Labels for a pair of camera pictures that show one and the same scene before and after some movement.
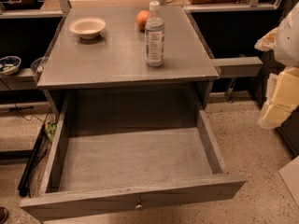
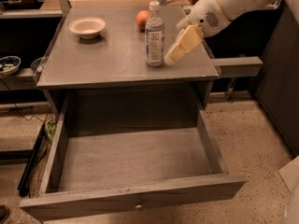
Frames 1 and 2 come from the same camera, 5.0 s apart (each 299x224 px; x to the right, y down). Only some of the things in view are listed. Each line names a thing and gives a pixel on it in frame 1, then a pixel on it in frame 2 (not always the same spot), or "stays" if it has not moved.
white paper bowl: [88, 27] stays
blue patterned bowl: [9, 64] stays
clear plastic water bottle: [154, 36] stays
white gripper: [288, 41] -> [206, 17]
